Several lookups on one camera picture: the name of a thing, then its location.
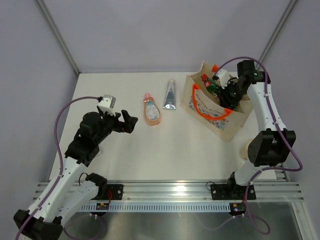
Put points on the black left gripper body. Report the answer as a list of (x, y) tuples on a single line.
[(110, 123)]

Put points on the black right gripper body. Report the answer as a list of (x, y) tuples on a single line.
[(232, 93)]

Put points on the green dish soap bottle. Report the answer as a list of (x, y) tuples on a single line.
[(211, 85)]

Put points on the pink shampoo bottle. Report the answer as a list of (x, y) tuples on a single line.
[(151, 111)]

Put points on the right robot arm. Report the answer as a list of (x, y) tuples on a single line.
[(274, 141)]

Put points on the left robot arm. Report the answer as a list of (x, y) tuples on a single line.
[(48, 215)]

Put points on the silver tube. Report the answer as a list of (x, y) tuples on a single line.
[(170, 97)]

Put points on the cream pump bottle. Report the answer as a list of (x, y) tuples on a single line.
[(243, 153)]

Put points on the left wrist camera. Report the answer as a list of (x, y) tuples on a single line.
[(106, 105)]

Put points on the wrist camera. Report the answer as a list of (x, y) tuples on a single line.
[(106, 105), (223, 77)]

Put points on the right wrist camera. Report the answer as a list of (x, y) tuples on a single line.
[(223, 77)]

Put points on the canvas bag orange handles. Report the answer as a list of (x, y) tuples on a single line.
[(203, 106)]

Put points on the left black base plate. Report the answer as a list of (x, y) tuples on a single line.
[(113, 191)]

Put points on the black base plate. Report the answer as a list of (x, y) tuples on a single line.
[(113, 191), (220, 192)]

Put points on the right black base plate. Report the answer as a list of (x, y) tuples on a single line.
[(220, 192)]

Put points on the aluminium rail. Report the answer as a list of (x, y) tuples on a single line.
[(199, 191)]

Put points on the white slotted cable duct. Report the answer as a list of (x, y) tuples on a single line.
[(156, 207)]

